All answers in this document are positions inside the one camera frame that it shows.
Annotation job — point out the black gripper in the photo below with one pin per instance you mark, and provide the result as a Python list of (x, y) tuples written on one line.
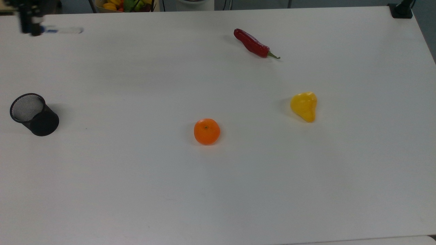
[(31, 8)]

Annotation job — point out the white marker pen blue cap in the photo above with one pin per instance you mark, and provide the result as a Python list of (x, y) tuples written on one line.
[(64, 30)]

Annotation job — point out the black mesh pen cup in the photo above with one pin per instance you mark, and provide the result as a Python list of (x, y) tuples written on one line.
[(42, 122)]

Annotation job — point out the tan wooden board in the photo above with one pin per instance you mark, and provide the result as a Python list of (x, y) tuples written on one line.
[(6, 11)]

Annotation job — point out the basket of toy vegetables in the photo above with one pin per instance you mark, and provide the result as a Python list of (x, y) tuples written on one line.
[(127, 5)]

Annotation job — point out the orange mandarin fruit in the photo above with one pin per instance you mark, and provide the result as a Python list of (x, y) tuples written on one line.
[(206, 131)]

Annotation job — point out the red chili pepper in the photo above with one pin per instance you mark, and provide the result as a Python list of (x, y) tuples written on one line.
[(252, 43)]

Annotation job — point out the yellow bell pepper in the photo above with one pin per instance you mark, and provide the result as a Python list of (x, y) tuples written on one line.
[(304, 106)]

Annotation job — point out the black table clamp mount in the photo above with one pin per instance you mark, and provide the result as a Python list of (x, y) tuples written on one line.
[(401, 10)]

